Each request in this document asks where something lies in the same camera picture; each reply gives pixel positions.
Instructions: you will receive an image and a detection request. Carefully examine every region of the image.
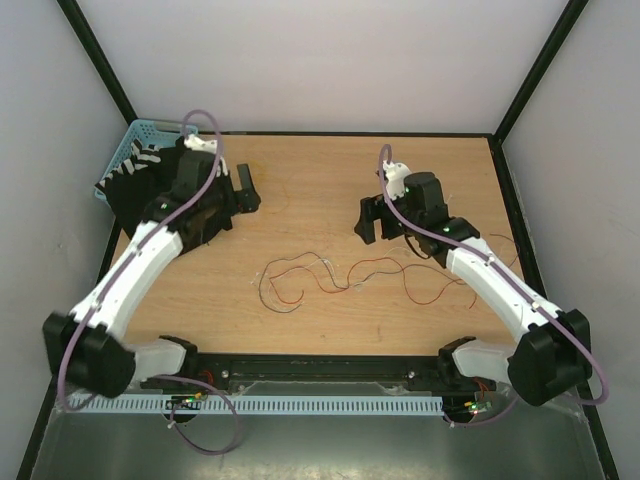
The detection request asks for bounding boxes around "white wire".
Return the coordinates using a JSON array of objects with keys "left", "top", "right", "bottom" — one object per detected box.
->
[{"left": 262, "top": 192, "right": 521, "bottom": 312}]

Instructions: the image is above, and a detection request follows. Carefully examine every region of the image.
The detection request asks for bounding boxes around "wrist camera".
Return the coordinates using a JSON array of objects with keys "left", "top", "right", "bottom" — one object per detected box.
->
[
  {"left": 184, "top": 134, "right": 229, "bottom": 177},
  {"left": 378, "top": 161, "right": 411, "bottom": 203}
]

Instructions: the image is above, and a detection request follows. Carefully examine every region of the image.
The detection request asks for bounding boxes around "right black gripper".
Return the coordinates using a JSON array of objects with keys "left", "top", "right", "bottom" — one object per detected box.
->
[{"left": 353, "top": 188, "right": 422, "bottom": 246}]

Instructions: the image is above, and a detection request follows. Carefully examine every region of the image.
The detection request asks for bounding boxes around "red wire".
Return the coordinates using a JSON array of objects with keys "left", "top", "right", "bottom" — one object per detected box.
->
[{"left": 268, "top": 257, "right": 479, "bottom": 310}]

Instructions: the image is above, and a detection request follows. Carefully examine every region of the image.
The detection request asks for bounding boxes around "black striped cloth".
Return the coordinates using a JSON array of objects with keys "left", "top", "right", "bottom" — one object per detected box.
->
[{"left": 95, "top": 133, "right": 240, "bottom": 254}]

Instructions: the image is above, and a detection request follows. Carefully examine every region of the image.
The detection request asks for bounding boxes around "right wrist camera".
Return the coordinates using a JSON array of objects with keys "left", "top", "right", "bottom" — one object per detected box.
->
[{"left": 378, "top": 161, "right": 411, "bottom": 203}]

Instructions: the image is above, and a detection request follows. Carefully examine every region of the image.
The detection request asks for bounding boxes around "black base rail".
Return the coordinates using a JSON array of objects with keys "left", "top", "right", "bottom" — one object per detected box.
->
[{"left": 142, "top": 353, "right": 499, "bottom": 394}]

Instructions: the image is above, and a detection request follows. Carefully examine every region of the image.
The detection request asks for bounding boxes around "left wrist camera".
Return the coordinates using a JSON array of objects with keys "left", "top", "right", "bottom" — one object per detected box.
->
[{"left": 184, "top": 134, "right": 229, "bottom": 177}]

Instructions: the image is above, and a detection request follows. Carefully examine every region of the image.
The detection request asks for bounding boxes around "dark purple wire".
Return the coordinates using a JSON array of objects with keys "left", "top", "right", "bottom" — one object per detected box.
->
[{"left": 257, "top": 233, "right": 521, "bottom": 314}]

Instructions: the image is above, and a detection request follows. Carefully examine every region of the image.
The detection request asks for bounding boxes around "light blue plastic basket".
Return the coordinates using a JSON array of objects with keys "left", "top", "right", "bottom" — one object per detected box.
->
[{"left": 94, "top": 120, "right": 198, "bottom": 212}]

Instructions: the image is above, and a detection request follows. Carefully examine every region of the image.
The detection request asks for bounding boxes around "light blue slotted cable duct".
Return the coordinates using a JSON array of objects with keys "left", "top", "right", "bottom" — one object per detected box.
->
[{"left": 68, "top": 394, "right": 442, "bottom": 416}]

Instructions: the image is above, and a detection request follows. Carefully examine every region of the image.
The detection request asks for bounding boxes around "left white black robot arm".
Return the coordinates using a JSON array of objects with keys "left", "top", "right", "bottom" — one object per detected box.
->
[{"left": 43, "top": 149, "right": 261, "bottom": 398}]

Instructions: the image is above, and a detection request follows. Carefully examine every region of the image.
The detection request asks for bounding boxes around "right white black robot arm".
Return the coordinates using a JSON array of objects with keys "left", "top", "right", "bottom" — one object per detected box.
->
[{"left": 354, "top": 163, "right": 593, "bottom": 406}]

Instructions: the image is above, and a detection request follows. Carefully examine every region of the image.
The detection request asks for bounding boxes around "black enclosure frame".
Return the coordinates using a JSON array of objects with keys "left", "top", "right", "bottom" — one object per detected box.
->
[{"left": 14, "top": 0, "right": 621, "bottom": 480}]

